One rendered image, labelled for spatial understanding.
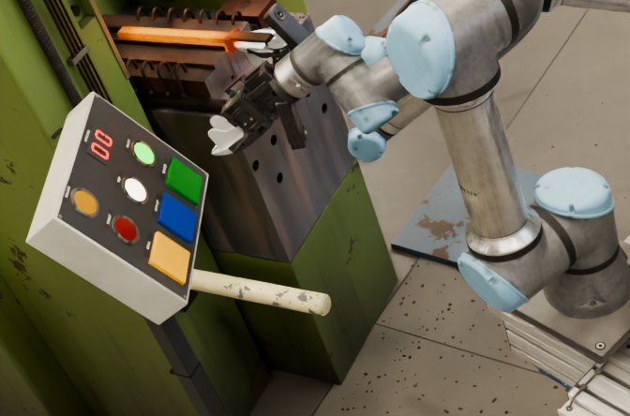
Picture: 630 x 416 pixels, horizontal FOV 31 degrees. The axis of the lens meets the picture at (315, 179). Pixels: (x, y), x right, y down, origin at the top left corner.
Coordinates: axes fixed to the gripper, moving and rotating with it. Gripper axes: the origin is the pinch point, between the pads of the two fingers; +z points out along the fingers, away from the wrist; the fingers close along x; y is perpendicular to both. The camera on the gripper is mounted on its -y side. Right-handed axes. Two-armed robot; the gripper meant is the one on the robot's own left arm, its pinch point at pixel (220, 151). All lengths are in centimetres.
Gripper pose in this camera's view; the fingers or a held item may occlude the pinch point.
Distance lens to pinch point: 203.3
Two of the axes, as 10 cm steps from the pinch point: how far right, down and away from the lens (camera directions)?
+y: -7.2, -5.4, -4.4
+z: -7.0, 5.2, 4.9
